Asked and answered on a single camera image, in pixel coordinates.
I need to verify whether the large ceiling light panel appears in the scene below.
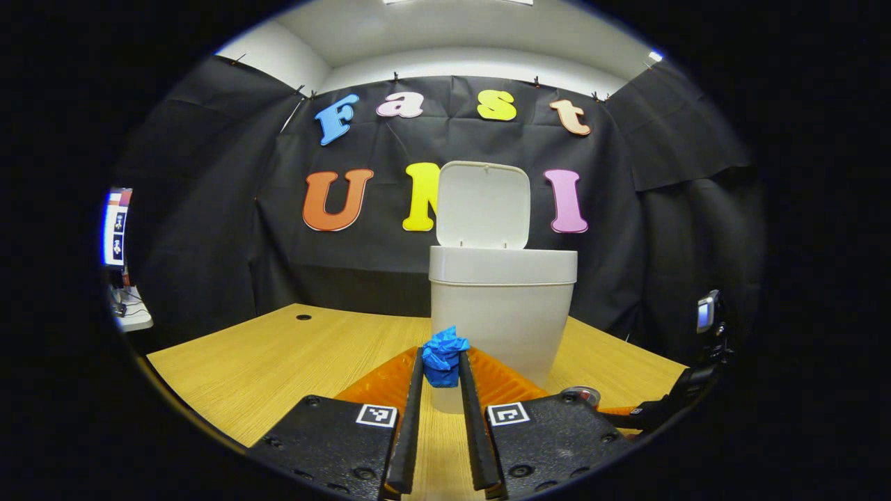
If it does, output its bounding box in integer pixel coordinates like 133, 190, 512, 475
381, 0, 535, 6

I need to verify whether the wooden desktop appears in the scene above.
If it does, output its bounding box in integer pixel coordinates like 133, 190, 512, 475
146, 303, 690, 501

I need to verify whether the blue paper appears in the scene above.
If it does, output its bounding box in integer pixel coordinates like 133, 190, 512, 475
421, 325, 471, 388

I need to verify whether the black backdrop cloth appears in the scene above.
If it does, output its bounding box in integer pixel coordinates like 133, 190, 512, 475
115, 54, 766, 363

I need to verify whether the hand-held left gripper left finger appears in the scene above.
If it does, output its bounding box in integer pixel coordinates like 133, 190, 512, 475
247, 346, 425, 501

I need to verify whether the computer monitor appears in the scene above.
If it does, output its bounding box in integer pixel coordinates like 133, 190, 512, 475
102, 188, 133, 269

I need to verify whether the white side table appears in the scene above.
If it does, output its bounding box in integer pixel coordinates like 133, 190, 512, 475
108, 285, 154, 333

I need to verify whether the white desktop garbage bin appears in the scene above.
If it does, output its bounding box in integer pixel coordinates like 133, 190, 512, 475
428, 161, 578, 415

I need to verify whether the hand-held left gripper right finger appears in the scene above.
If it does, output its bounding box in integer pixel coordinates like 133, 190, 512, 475
456, 346, 638, 501

